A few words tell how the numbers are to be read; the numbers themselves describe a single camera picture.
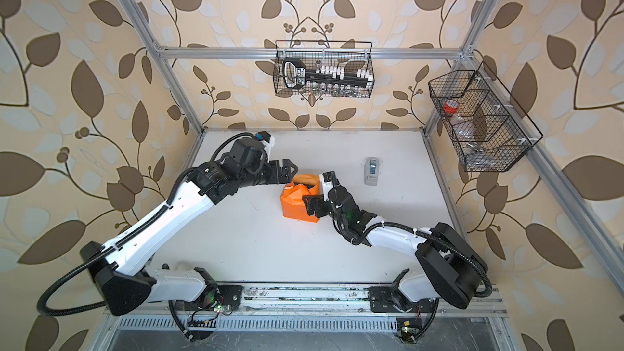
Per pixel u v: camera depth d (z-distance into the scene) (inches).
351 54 35.8
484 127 31.1
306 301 29.7
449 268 16.7
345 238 25.4
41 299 14.2
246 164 21.3
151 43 35.0
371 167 40.0
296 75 33.3
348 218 25.7
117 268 15.3
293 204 32.4
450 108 34.7
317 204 29.4
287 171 25.3
